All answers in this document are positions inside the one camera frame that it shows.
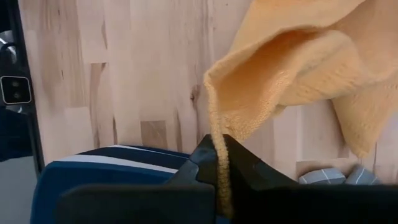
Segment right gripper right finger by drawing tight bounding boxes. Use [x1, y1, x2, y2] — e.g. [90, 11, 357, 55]
[224, 135, 398, 224]

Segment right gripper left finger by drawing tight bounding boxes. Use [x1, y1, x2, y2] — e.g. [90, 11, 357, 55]
[55, 135, 217, 224]

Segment grey checked towel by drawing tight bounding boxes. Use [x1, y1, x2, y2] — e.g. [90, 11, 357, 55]
[298, 164, 382, 186]

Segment navy fabric basket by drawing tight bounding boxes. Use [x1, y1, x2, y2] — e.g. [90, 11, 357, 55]
[30, 144, 233, 224]

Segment yellow terry towel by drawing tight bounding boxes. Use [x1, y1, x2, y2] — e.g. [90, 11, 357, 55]
[203, 0, 398, 219]

